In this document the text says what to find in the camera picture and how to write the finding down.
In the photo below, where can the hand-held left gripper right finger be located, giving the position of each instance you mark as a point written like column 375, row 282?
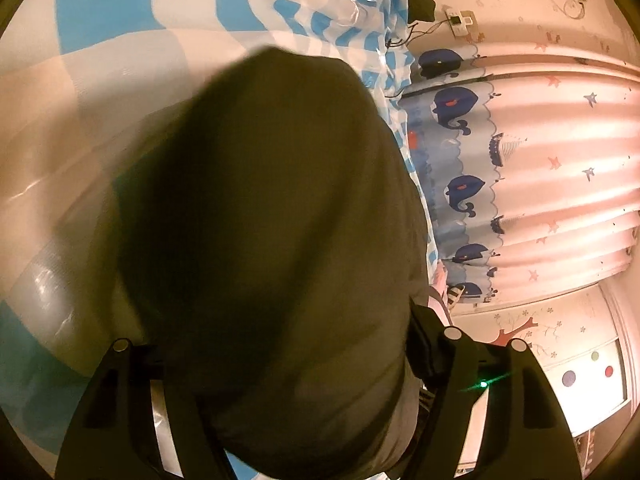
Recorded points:
column 500, row 435

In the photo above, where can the whale print curtain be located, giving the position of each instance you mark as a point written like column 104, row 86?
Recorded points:
column 550, row 135

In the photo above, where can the white wall socket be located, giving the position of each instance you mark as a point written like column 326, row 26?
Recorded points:
column 460, row 20

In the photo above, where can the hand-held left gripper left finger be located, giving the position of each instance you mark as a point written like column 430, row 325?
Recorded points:
column 125, row 385

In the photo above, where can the blue white checkered bed sheet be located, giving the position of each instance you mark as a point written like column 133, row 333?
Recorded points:
column 125, row 35

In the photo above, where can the dark olive jacket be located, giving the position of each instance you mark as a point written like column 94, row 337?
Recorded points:
column 260, row 210

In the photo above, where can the white wardrobe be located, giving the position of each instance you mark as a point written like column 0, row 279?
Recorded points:
column 585, row 390

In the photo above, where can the striped cloth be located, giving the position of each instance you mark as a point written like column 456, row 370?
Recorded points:
column 454, row 296

